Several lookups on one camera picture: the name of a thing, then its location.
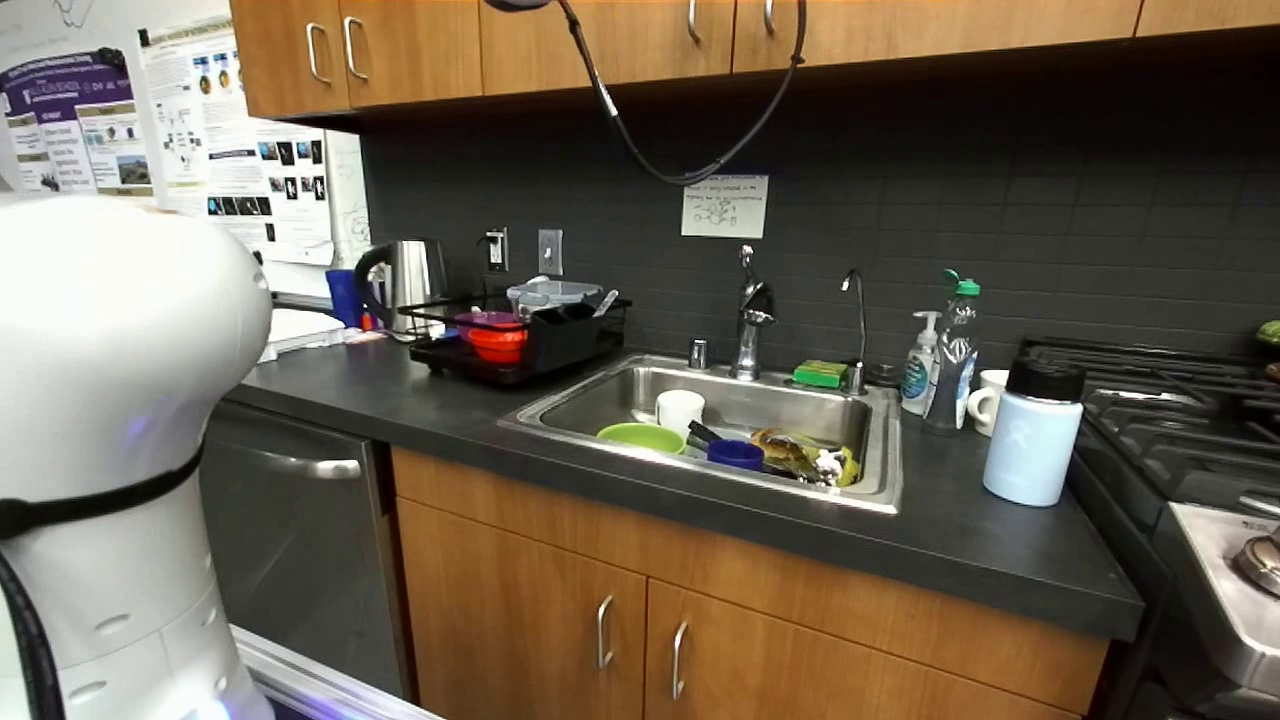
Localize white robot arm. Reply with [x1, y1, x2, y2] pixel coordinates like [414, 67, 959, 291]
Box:
[0, 197, 277, 720]

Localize white cup in sink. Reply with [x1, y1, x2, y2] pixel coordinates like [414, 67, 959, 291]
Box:
[657, 388, 704, 437]

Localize green plate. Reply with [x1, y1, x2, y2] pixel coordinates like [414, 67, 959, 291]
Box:
[596, 419, 687, 455]

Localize black dish rack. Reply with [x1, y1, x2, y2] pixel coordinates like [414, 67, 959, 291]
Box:
[407, 276, 632, 388]

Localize chrome faucet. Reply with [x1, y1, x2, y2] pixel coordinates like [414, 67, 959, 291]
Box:
[732, 249, 775, 380]

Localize red bowl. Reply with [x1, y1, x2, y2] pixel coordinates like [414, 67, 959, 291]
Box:
[465, 312, 530, 365]

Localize green sponge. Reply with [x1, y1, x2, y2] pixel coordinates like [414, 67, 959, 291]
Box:
[794, 360, 847, 390]

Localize stainless steel sink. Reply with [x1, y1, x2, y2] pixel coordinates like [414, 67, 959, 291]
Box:
[503, 355, 904, 517]

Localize small chrome tap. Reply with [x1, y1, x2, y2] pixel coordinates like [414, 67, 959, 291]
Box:
[842, 266, 869, 397]

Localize steel electric kettle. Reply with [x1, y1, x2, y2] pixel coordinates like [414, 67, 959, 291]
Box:
[358, 234, 442, 340]

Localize clear soap dispenser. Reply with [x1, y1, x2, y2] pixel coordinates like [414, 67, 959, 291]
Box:
[899, 312, 939, 415]

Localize blue plastic cup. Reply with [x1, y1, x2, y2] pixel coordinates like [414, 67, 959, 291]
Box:
[324, 266, 363, 327]

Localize green cap dish soap bottle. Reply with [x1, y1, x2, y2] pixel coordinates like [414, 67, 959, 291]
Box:
[932, 273, 985, 431]

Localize white mug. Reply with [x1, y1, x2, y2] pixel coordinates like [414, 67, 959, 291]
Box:
[967, 368, 1007, 437]

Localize white paper box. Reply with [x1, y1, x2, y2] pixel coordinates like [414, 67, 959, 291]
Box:
[266, 309, 346, 360]

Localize stainless steel dishwasher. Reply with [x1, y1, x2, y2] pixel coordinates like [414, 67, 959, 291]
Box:
[201, 403, 414, 694]

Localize black gas stove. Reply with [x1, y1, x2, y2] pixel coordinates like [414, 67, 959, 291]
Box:
[1022, 340, 1280, 720]

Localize wall light switch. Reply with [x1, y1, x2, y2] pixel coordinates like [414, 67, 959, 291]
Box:
[538, 229, 565, 276]

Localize white wall note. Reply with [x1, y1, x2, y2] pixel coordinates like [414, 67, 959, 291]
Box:
[682, 176, 768, 241]

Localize wall power outlet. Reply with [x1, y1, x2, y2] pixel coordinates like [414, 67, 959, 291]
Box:
[485, 229, 507, 273]

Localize aluminium rail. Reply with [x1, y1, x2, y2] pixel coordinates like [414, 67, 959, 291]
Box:
[236, 628, 442, 720]

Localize wall posters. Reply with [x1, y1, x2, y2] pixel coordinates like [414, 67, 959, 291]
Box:
[0, 26, 374, 305]

